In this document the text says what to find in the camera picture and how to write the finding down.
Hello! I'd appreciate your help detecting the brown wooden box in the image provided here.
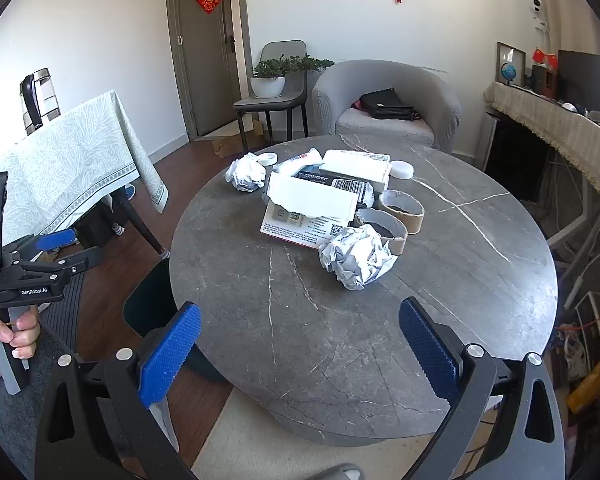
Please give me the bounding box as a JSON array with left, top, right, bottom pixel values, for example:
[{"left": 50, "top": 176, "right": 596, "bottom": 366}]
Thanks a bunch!
[{"left": 532, "top": 65, "right": 558, "bottom": 98}]

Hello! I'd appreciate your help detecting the dark ribbed floor mat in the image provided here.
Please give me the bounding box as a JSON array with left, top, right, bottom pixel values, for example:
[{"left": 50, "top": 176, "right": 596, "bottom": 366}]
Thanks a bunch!
[{"left": 35, "top": 272, "right": 86, "bottom": 361}]

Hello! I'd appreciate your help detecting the black bag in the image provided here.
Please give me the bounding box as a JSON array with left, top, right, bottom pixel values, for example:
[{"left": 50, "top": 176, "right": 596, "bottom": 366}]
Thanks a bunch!
[{"left": 358, "top": 87, "right": 421, "bottom": 122}]

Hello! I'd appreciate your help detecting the black foil packet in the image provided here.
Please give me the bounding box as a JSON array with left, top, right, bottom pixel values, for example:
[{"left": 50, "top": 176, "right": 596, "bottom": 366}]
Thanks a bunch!
[{"left": 292, "top": 164, "right": 377, "bottom": 207}]

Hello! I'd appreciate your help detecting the dark wooden table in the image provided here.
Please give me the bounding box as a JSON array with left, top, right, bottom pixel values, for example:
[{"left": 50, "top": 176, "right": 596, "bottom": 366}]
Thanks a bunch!
[{"left": 100, "top": 187, "right": 171, "bottom": 261}]

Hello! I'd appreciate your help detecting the white paper box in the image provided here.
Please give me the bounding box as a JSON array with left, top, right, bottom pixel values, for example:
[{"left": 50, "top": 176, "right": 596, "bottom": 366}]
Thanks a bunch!
[{"left": 321, "top": 149, "right": 392, "bottom": 193}]

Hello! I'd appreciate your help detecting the torn white cardboard box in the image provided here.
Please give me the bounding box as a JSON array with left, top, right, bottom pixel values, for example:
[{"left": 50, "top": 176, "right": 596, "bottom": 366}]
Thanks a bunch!
[{"left": 266, "top": 172, "right": 362, "bottom": 222}]

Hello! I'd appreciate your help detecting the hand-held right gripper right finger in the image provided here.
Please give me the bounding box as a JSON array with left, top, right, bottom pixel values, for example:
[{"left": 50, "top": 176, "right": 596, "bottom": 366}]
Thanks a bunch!
[{"left": 398, "top": 297, "right": 566, "bottom": 480}]

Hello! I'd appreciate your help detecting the white desk frame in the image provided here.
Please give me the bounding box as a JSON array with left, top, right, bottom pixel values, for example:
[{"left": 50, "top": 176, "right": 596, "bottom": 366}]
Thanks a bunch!
[{"left": 545, "top": 175, "right": 600, "bottom": 311}]

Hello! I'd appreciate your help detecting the beige fringed desk cloth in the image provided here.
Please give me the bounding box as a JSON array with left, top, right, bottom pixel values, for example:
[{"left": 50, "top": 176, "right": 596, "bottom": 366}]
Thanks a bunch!
[{"left": 485, "top": 80, "right": 600, "bottom": 221}]

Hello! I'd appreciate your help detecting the grey door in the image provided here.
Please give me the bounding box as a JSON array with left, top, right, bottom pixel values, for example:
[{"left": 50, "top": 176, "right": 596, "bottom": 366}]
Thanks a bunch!
[{"left": 165, "top": 0, "right": 253, "bottom": 143}]

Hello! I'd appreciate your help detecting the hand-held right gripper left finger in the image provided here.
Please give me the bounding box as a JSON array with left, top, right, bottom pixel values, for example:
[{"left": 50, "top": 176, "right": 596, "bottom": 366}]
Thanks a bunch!
[{"left": 34, "top": 301, "right": 203, "bottom": 480}]

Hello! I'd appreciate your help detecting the dark green trash bin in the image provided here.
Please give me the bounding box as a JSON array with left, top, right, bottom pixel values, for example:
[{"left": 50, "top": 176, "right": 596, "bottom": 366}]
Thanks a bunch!
[{"left": 122, "top": 256, "right": 236, "bottom": 387}]

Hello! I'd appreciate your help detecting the framed picture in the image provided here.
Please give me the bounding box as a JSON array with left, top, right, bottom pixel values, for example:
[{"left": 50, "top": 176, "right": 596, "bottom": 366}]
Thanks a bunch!
[{"left": 495, "top": 41, "right": 527, "bottom": 88}]

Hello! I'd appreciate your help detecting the brown cardboard box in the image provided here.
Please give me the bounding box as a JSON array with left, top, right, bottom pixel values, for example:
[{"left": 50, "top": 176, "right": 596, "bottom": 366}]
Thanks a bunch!
[{"left": 212, "top": 120, "right": 263, "bottom": 157}]

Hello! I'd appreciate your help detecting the black monitor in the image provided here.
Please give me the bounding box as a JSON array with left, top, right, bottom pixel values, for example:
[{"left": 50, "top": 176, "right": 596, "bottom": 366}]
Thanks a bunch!
[{"left": 557, "top": 50, "right": 600, "bottom": 106}]

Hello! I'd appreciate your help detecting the large paper ball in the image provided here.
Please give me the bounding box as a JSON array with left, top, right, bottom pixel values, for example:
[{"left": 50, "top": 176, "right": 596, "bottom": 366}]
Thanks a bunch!
[{"left": 318, "top": 225, "right": 398, "bottom": 291}]

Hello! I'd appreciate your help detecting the black and silver kettle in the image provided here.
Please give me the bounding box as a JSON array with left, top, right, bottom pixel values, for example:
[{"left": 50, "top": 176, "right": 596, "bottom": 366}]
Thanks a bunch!
[{"left": 20, "top": 67, "right": 61, "bottom": 136}]

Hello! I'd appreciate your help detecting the yellow box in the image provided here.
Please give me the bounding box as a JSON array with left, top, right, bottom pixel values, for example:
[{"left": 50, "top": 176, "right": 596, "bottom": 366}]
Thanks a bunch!
[{"left": 565, "top": 357, "right": 600, "bottom": 413}]

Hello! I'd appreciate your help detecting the pale green patterned tablecloth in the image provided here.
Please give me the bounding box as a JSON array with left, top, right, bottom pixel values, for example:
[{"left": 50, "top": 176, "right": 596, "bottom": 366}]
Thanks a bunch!
[{"left": 0, "top": 90, "right": 170, "bottom": 248}]

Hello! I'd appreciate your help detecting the white printed plastic bag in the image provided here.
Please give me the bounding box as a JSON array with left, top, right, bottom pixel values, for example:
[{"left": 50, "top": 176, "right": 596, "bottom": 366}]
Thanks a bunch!
[{"left": 280, "top": 147, "right": 326, "bottom": 176}]

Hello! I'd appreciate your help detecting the grey armchair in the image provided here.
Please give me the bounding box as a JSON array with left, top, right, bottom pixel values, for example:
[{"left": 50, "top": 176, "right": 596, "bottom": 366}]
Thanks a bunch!
[{"left": 311, "top": 60, "right": 462, "bottom": 155}]

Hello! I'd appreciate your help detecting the small paper ball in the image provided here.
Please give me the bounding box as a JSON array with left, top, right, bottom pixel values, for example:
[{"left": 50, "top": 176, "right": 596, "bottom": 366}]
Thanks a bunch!
[{"left": 224, "top": 152, "right": 267, "bottom": 193}]

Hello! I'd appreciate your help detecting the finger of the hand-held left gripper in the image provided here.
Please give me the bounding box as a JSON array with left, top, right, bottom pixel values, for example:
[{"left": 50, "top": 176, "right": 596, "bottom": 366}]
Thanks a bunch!
[
  {"left": 15, "top": 246, "right": 104, "bottom": 276},
  {"left": 2, "top": 229, "right": 78, "bottom": 263}
]

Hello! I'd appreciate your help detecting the white wire rack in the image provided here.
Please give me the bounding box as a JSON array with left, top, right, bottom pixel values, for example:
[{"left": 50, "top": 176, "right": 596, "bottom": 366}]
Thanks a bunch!
[{"left": 565, "top": 290, "right": 600, "bottom": 361}]

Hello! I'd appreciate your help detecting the person's grey clothing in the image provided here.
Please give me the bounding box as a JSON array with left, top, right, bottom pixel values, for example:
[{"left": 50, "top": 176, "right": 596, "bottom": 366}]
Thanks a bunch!
[{"left": 0, "top": 330, "right": 81, "bottom": 466}]

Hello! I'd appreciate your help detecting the person's left hand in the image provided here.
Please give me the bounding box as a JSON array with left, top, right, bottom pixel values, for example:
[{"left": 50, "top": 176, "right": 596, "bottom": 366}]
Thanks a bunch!
[{"left": 0, "top": 309, "right": 41, "bottom": 378}]

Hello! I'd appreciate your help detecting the cardboard tape core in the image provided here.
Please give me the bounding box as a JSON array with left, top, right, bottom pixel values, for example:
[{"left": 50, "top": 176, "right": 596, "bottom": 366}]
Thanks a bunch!
[
  {"left": 378, "top": 190, "right": 426, "bottom": 234},
  {"left": 355, "top": 208, "right": 408, "bottom": 256}
]

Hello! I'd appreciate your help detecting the black box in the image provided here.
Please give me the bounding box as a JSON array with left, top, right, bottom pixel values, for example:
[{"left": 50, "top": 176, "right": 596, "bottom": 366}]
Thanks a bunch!
[{"left": 75, "top": 205, "right": 116, "bottom": 248}]

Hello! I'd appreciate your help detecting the black cabinet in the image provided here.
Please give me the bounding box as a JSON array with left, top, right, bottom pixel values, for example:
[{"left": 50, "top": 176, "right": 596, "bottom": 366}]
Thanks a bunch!
[{"left": 482, "top": 110, "right": 551, "bottom": 201}]

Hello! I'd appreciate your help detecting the potted plant white pot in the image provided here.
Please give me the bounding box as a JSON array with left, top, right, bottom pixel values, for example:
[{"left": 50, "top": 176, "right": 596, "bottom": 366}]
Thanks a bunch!
[{"left": 250, "top": 55, "right": 336, "bottom": 100}]

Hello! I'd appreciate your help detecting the orange cable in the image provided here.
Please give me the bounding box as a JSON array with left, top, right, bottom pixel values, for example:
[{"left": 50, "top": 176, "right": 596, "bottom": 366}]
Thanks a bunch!
[{"left": 560, "top": 310, "right": 600, "bottom": 332}]

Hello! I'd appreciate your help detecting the grey dining chair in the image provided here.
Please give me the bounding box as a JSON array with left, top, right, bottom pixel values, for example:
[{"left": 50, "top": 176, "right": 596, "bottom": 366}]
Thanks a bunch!
[{"left": 232, "top": 40, "right": 311, "bottom": 153}]

